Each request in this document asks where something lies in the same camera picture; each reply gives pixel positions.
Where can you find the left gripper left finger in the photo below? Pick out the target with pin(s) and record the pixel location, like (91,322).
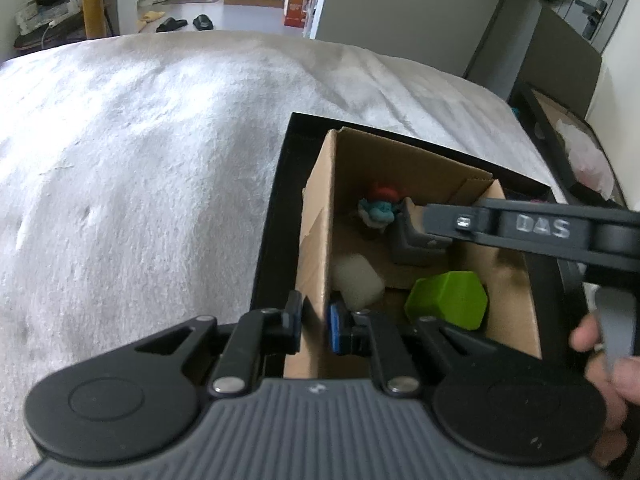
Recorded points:
(259,334)

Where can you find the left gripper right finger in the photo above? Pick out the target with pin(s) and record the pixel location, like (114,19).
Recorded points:
(369,335)

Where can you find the white charger cube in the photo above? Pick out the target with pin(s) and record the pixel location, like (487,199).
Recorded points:
(357,281)

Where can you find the green hexagonal box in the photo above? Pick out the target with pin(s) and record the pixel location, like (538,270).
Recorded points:
(456,297)

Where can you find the grey bunny cube toy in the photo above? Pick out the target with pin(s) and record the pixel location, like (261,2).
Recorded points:
(410,245)

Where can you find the red blue beer-mug figurine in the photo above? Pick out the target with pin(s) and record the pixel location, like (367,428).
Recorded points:
(378,208)

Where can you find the brown cardboard box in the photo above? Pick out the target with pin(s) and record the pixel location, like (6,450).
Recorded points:
(351,160)

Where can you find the person right hand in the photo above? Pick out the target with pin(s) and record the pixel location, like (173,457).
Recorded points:
(620,390)

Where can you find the white plastic bag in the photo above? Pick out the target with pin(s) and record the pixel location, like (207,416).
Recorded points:
(588,162)

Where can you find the black tray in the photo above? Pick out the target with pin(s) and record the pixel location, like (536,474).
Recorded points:
(557,294)

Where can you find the white bed blanket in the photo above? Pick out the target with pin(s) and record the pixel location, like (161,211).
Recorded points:
(136,173)

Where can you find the black slipper right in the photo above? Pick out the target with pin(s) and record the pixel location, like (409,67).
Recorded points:
(203,22)

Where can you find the black slipper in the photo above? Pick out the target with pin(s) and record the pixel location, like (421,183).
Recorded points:
(172,25)
(203,22)

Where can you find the black slipper left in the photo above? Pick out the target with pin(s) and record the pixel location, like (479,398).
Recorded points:
(172,25)

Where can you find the orange carton on floor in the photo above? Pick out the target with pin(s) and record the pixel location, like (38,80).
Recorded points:
(294,13)

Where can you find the gold-edged side table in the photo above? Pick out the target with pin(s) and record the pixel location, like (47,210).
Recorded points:
(42,24)

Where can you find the door handle lock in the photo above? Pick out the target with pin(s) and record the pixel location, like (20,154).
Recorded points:
(594,13)

